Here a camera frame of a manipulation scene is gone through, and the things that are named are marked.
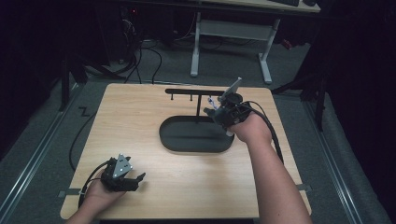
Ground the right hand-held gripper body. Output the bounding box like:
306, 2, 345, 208
213, 77, 254, 129

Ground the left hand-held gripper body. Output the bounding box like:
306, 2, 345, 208
99, 153, 140, 192

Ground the black hook rack with tray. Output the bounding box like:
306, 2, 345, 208
158, 88, 236, 154

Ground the person's left hand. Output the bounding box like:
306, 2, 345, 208
81, 178, 127, 217

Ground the person's right hand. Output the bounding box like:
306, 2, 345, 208
225, 110, 274, 146

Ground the white-framed desk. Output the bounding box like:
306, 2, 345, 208
190, 0, 321, 85

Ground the black metal stand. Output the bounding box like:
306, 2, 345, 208
59, 55, 89, 112
272, 70, 329, 132

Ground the black computer tower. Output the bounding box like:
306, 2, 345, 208
120, 6, 142, 63

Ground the black keyboard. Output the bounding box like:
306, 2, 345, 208
269, 0, 301, 7

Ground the left hand-held gripper cable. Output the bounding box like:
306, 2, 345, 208
78, 160, 111, 209

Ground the hand-held gripper cable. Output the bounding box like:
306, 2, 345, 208
241, 100, 285, 164
78, 160, 111, 209

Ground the right hand-held gripper cable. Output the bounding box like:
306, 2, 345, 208
241, 100, 285, 164

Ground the black cable beside table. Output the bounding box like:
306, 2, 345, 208
68, 111, 98, 172

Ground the black floor cable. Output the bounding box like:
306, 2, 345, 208
123, 43, 144, 84
141, 46, 163, 85

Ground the metal floor rail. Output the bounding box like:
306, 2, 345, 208
303, 101, 364, 224
0, 83, 86, 217

